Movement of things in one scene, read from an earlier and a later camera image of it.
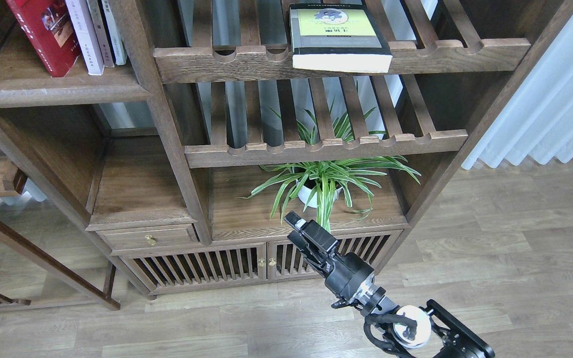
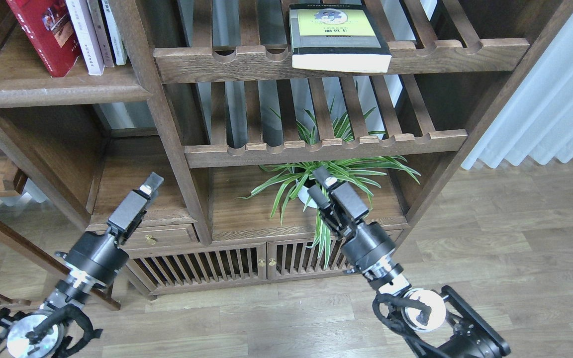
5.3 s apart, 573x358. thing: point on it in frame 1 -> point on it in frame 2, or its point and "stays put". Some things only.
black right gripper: (347, 275) -> (363, 242)
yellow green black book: (338, 38) stays put
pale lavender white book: (83, 25) stays put
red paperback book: (49, 28) stays put
